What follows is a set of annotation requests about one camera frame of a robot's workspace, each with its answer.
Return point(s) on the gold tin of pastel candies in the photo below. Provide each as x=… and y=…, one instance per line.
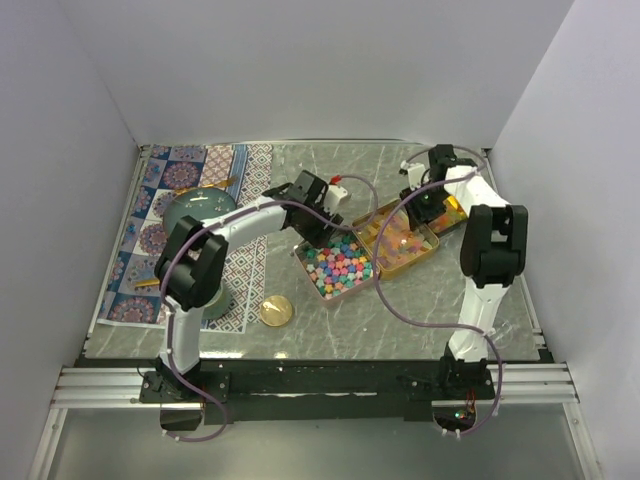
x=401, y=246

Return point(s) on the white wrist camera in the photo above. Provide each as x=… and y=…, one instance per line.
x=415, y=173
x=336, y=195

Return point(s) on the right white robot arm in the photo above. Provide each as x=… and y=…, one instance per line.
x=493, y=250

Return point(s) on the gold tin of neon candies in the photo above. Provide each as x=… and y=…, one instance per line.
x=451, y=219

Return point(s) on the gold spoon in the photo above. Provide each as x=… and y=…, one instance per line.
x=147, y=283

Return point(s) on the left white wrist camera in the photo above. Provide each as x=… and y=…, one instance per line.
x=336, y=195

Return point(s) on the clear plastic ball half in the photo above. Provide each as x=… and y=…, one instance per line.
x=502, y=333

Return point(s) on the teal ceramic cup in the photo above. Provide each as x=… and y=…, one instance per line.
x=219, y=305

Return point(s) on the pink tin of star candies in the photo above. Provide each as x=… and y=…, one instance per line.
x=340, y=269

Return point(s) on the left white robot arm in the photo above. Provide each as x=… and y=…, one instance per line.
x=191, y=266

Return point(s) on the black base bar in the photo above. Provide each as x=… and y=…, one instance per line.
x=269, y=390

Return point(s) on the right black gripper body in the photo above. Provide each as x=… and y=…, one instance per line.
x=427, y=202

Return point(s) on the round gold tin lid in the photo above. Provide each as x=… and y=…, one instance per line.
x=276, y=311

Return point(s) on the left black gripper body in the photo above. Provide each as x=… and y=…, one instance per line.
x=313, y=232

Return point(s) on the gold fork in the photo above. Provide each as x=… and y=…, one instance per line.
x=220, y=184

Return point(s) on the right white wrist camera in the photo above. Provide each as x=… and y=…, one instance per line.
x=415, y=173

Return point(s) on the teal ceramic plate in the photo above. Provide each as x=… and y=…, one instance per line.
x=200, y=203

